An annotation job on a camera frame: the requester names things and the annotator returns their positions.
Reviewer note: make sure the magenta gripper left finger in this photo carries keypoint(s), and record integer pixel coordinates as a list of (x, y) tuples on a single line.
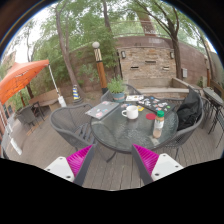
[(74, 167)]

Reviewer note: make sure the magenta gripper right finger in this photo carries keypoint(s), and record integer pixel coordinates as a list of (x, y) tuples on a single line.
[(153, 166)]

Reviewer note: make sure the grey mesh chair right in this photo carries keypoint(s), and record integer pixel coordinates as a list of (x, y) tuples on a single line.
[(182, 136)]

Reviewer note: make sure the grey mesh chair left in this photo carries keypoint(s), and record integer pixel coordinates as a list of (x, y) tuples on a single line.
[(73, 125)]

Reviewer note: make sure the round glass patio table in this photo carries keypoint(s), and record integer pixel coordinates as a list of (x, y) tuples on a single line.
[(119, 133)]

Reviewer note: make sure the red round coaster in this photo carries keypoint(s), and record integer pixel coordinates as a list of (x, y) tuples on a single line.
[(150, 116)]

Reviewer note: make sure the glass bottle with green cap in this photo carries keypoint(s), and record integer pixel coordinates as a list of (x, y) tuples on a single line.
[(158, 124)]

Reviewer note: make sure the white ceramic mug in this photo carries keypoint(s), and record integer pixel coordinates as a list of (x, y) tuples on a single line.
[(131, 112)]

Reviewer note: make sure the yellow small object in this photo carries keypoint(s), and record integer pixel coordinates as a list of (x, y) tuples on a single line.
[(140, 108)]

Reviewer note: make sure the black laptop with stickers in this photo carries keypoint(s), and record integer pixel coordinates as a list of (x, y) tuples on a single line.
[(155, 104)]

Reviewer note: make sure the grey laptop with stickers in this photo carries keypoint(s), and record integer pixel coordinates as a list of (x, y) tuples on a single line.
[(102, 109)]

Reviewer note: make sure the white umbrella pole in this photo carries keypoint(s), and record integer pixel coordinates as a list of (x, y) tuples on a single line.
[(60, 97)]

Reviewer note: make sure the black bag on chair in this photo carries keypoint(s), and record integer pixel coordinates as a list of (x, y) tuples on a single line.
[(190, 110)]

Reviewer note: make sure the far left grey chair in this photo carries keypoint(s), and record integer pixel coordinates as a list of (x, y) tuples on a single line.
[(29, 115)]

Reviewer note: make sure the white paper booklet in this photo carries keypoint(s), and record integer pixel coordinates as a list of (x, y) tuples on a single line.
[(134, 98)]

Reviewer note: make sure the blue yellow striped cone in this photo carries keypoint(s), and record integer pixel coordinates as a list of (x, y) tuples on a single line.
[(76, 95)]

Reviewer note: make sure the potted green plant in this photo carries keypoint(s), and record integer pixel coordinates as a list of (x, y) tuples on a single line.
[(117, 88)]

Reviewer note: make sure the right side dark table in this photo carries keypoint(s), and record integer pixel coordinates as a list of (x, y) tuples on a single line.
[(217, 105)]

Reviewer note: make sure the orange patio umbrella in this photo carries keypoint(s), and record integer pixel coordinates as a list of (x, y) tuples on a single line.
[(18, 77)]

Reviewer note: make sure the striped lamp post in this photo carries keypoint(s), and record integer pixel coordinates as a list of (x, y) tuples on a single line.
[(100, 67)]

